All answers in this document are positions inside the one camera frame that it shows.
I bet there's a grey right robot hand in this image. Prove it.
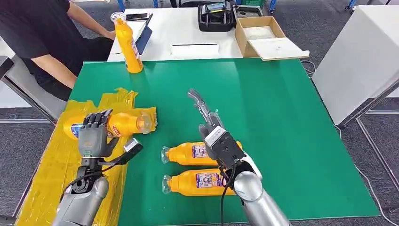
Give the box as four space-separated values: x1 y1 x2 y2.
188 88 224 147

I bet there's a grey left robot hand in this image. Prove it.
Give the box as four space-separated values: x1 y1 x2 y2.
78 109 120 158

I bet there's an orange drink bottle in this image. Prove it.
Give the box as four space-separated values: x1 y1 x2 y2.
161 169 236 197
63 111 154 141
160 141 243 167
110 11 144 74

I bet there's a yellow plastic sheet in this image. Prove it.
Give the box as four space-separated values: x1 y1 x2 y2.
16 88 158 226

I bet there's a green table mat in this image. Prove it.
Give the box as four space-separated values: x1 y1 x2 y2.
69 58 380 226

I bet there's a white paper with black strip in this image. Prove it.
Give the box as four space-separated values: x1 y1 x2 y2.
170 42 220 58

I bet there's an open cardboard box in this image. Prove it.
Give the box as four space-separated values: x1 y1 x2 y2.
234 16 287 59

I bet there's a white board box lid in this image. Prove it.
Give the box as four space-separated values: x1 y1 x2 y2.
248 37 311 61

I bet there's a white desk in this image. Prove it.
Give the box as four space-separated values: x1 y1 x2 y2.
107 7 308 62

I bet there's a white foam pad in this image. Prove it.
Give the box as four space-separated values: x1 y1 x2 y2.
242 25 276 40

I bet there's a black equipment case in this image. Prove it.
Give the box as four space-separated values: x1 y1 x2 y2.
197 0 237 32

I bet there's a tablet in blue case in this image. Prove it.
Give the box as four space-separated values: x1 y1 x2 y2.
135 13 154 56

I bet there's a grey plastic tray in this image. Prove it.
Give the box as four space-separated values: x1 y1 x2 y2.
233 4 264 20

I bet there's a green crate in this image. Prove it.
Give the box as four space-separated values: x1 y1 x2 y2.
240 0 266 8

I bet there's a person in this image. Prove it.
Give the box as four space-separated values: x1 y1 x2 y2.
0 0 117 101

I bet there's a black smartphone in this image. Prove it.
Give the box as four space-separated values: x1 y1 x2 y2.
125 13 149 22

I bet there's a large white side table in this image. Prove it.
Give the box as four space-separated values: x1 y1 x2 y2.
311 4 399 127

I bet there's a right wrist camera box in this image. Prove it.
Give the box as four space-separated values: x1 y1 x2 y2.
204 126 247 171

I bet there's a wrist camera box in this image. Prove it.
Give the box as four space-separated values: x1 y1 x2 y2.
204 126 247 171
100 138 144 166

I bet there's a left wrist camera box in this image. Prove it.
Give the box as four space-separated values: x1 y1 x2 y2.
100 138 144 166

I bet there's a white table with metal frame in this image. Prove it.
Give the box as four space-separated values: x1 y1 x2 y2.
0 54 68 124

